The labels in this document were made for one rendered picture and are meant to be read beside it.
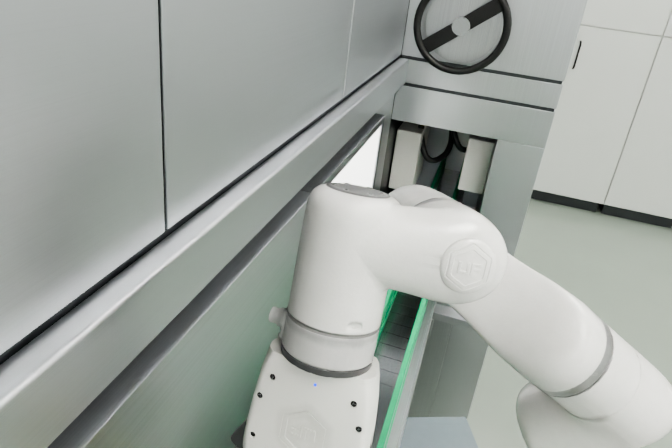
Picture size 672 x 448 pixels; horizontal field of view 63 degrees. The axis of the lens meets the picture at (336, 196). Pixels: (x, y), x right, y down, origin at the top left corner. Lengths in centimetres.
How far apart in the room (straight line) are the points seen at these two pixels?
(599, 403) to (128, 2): 48
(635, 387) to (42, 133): 49
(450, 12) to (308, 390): 103
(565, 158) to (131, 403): 402
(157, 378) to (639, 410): 41
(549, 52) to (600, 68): 283
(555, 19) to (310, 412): 106
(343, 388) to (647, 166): 404
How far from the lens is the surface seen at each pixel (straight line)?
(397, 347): 119
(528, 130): 137
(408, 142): 153
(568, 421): 60
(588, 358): 51
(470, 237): 40
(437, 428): 123
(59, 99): 35
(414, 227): 39
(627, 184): 441
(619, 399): 55
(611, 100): 421
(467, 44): 133
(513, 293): 53
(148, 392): 46
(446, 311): 136
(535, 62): 134
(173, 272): 45
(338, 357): 42
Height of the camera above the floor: 163
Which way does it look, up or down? 25 degrees down
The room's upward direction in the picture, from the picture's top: 7 degrees clockwise
